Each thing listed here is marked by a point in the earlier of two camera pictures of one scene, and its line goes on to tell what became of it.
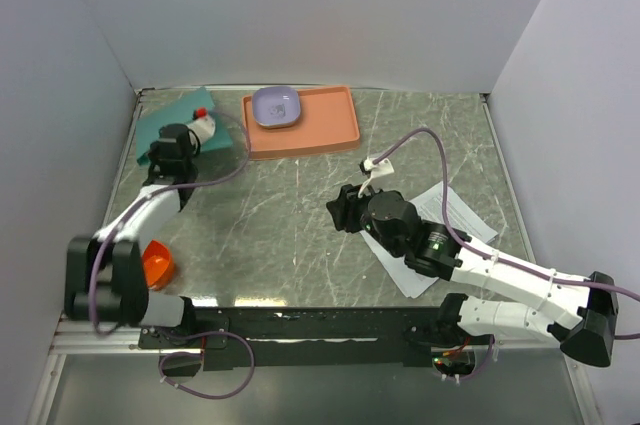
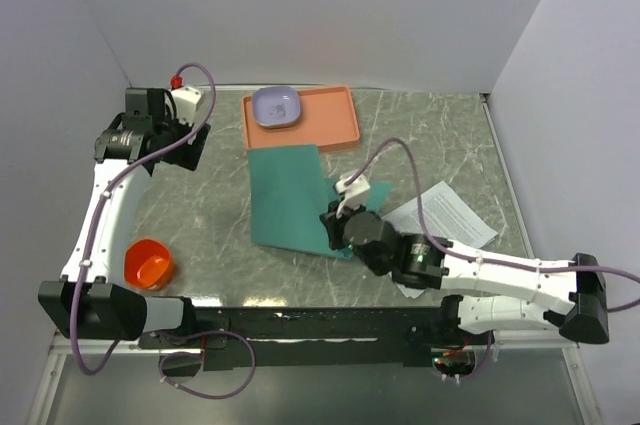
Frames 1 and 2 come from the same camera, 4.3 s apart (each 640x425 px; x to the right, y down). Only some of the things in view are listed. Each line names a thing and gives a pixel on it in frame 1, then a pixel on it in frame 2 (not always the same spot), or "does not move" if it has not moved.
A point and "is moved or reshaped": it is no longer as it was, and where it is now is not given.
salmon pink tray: [327, 124] does not move
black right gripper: [348, 200] -> [333, 223]
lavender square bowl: [276, 105] does not move
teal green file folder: [180, 112] is moved or reshaped
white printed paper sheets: [430, 207] does not move
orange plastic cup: [158, 265] does not move
